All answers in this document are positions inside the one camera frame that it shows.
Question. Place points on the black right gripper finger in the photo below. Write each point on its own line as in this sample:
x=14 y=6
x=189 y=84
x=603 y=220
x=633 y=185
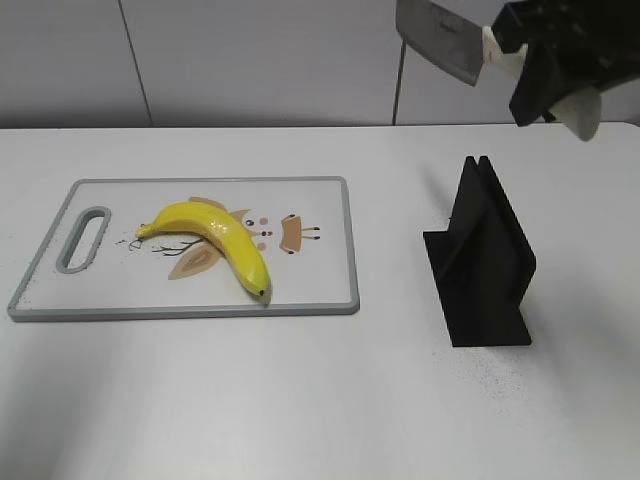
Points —
x=517 y=23
x=542 y=85

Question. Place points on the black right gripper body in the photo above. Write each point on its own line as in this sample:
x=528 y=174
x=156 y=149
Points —
x=588 y=43

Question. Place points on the white-handled cleaver knife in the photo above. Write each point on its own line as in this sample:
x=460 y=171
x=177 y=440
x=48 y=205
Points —
x=461 y=48

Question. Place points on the yellow plastic banana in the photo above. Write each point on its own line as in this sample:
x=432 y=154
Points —
x=223 y=231

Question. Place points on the black knife stand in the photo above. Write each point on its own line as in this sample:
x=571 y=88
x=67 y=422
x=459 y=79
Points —
x=482 y=263

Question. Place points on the white grey-rimmed cutting board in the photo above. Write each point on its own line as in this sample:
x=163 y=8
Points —
x=89 y=266

